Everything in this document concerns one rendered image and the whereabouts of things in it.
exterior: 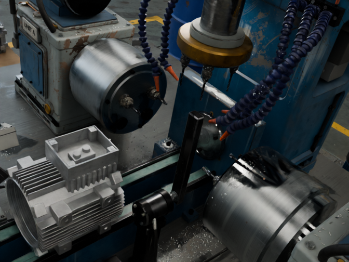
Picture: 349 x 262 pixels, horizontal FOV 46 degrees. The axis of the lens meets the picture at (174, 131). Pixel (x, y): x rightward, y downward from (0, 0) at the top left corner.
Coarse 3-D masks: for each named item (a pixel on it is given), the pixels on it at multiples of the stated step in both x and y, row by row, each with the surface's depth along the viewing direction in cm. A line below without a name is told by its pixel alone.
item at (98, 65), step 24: (96, 48) 121; (120, 48) 121; (72, 72) 123; (96, 72) 117; (120, 72) 114; (144, 72) 118; (96, 96) 116; (120, 96) 117; (144, 96) 124; (120, 120) 122; (144, 120) 130
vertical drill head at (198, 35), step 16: (208, 0) 90; (224, 0) 87; (240, 0) 88; (208, 16) 91; (224, 16) 89; (240, 16) 92; (192, 32) 94; (208, 32) 92; (224, 32) 92; (240, 32) 95; (192, 48) 91; (208, 48) 91; (224, 48) 92; (240, 48) 94; (208, 64) 92; (224, 64) 91; (240, 64) 94
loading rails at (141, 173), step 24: (144, 168) 118; (168, 168) 122; (144, 192) 120; (168, 192) 112; (192, 192) 118; (120, 216) 103; (168, 216) 116; (192, 216) 120; (0, 240) 92; (96, 240) 97; (120, 240) 106
